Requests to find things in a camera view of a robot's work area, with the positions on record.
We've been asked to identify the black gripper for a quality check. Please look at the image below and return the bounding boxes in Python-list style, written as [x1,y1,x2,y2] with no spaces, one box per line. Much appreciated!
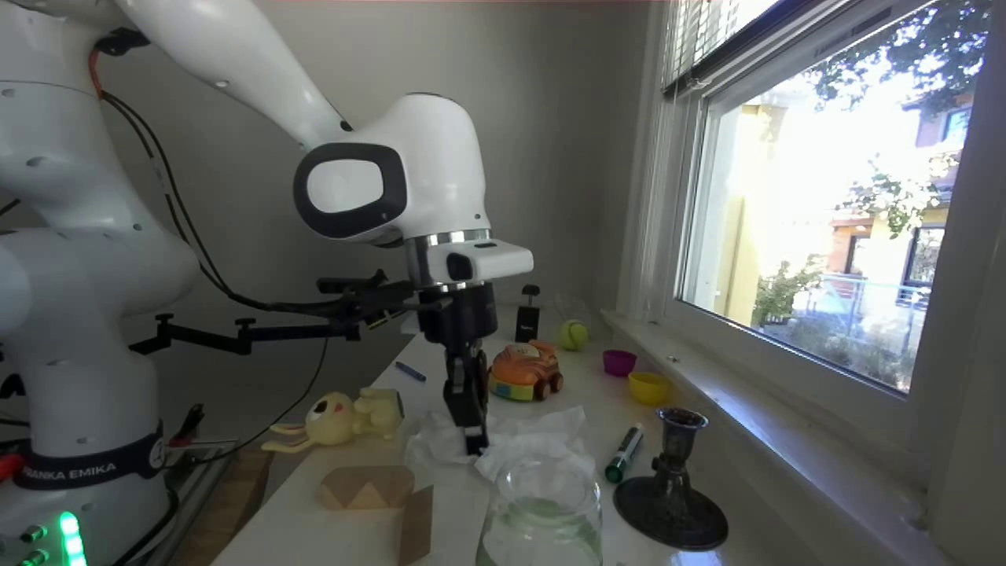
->
[415,281,500,458]

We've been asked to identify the colourful toy burger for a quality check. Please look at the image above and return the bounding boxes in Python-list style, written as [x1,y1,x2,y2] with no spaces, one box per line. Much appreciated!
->
[486,340,565,406]

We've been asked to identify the small black bottle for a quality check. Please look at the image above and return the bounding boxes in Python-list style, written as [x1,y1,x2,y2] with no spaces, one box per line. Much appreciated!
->
[512,282,546,345]

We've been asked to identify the green tennis ball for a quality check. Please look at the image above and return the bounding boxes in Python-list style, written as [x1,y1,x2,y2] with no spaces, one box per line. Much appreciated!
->
[552,318,593,357]

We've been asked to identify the yellow plush toy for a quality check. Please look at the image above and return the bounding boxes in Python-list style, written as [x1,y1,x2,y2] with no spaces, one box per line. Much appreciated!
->
[259,387,410,458]

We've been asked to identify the brown cardboard piece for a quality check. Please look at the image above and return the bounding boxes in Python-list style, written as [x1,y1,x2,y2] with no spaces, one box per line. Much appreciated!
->
[392,483,438,566]

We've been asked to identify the clear glass bowl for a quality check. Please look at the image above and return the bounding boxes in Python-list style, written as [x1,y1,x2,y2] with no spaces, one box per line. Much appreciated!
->
[476,458,611,566]

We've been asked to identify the purple plastic cup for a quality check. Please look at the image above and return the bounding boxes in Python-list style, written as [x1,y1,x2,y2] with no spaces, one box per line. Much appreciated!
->
[601,345,642,382]

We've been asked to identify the green marker pen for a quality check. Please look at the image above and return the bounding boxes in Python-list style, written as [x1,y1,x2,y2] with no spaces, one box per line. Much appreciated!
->
[601,422,646,488]

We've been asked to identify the yellow plastic cup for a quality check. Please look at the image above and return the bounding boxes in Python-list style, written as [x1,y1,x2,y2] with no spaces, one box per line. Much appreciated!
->
[625,371,672,408]

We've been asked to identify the black candlestick holder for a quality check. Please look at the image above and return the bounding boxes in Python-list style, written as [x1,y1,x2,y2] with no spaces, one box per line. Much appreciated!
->
[613,406,733,558]

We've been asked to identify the brown wooden board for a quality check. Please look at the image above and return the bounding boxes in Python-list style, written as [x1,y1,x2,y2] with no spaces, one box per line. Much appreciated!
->
[166,446,276,566]

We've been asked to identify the white window blinds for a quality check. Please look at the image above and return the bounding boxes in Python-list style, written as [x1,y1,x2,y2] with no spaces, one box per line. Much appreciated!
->
[662,0,788,101]

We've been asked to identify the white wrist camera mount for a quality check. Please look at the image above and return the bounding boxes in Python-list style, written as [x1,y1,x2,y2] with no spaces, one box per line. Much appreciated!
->
[410,231,536,289]

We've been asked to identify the black cable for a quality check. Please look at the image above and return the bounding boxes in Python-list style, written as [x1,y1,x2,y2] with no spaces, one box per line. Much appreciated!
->
[90,87,420,323]

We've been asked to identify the window with white frame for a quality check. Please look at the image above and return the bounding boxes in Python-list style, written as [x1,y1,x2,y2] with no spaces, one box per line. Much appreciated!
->
[617,0,1006,505]

